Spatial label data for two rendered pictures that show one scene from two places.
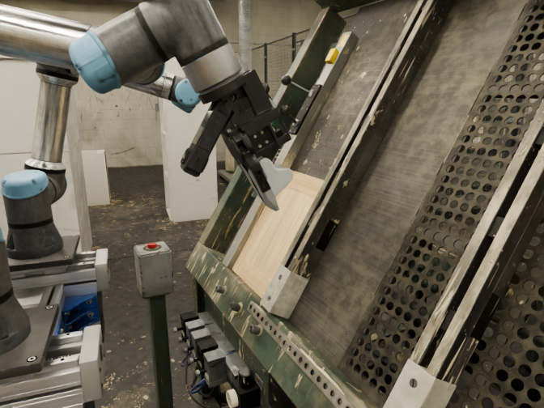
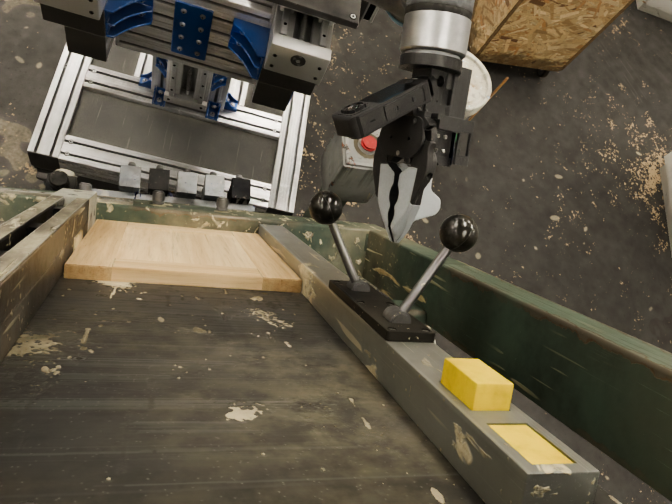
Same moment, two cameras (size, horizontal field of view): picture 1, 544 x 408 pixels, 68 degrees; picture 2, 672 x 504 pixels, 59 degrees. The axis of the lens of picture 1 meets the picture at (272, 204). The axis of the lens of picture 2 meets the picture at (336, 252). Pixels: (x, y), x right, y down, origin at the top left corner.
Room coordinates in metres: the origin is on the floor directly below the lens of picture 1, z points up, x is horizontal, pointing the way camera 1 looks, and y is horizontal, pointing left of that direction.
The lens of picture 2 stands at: (1.37, -0.38, 2.01)
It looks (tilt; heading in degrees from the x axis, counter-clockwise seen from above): 62 degrees down; 78
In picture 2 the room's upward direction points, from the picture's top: 41 degrees clockwise
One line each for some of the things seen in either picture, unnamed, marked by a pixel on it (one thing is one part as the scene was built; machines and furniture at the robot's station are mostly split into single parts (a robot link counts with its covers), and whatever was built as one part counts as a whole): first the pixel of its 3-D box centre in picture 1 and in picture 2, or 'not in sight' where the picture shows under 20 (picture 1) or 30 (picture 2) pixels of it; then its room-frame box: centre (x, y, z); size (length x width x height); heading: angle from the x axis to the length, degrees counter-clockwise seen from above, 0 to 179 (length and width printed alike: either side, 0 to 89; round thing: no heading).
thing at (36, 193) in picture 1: (27, 195); not in sight; (1.15, 0.71, 1.20); 0.13 x 0.12 x 0.14; 11
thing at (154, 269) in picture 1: (154, 269); (354, 164); (1.44, 0.45, 0.84); 0.12 x 0.12 x 0.18; 28
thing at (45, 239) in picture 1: (32, 234); not in sight; (1.14, 0.71, 1.09); 0.15 x 0.15 x 0.10
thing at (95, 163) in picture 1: (86, 177); not in sight; (5.66, 2.64, 0.36); 0.58 x 0.45 x 0.72; 110
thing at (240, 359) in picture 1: (210, 363); (159, 197); (1.08, 0.19, 0.69); 0.50 x 0.14 x 0.24; 28
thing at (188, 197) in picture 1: (187, 133); not in sight; (5.06, 1.05, 1.03); 0.61 x 0.58 x 2.05; 20
